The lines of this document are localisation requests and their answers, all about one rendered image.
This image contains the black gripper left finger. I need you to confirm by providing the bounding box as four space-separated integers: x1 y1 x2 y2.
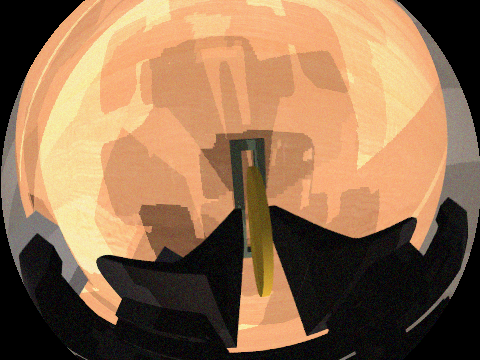
96 209 244 348

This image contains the gold coin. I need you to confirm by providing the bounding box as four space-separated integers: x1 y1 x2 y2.
247 167 275 297

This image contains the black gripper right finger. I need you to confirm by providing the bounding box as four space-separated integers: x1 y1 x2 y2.
268 205 417 336

